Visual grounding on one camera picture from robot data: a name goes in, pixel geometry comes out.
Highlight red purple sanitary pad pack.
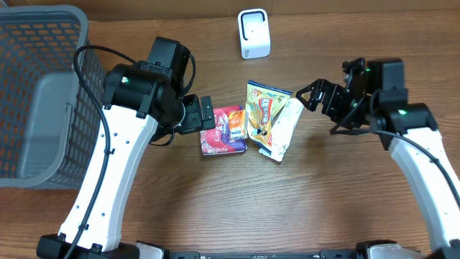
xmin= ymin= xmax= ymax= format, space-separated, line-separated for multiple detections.
xmin=200 ymin=105 xmax=247 ymax=155

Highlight yellow snack bag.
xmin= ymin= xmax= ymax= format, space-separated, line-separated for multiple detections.
xmin=245 ymin=80 xmax=293 ymax=153

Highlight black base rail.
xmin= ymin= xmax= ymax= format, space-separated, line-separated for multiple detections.
xmin=134 ymin=240 xmax=423 ymax=259

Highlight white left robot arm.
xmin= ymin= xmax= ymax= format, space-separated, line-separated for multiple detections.
xmin=37 ymin=37 xmax=215 ymax=258

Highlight orange tissue pack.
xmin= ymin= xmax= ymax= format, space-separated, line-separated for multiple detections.
xmin=229 ymin=110 xmax=247 ymax=140

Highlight white barcode scanner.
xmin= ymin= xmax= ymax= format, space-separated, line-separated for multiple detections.
xmin=237 ymin=8 xmax=271 ymax=60

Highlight dark grey plastic basket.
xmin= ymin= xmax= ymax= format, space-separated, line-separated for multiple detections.
xmin=1 ymin=5 xmax=105 ymax=189

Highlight white gold-capped shampoo bottle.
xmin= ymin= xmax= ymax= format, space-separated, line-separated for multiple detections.
xmin=259 ymin=98 xmax=304 ymax=162

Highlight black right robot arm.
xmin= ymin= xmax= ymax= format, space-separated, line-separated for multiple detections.
xmin=295 ymin=58 xmax=459 ymax=258

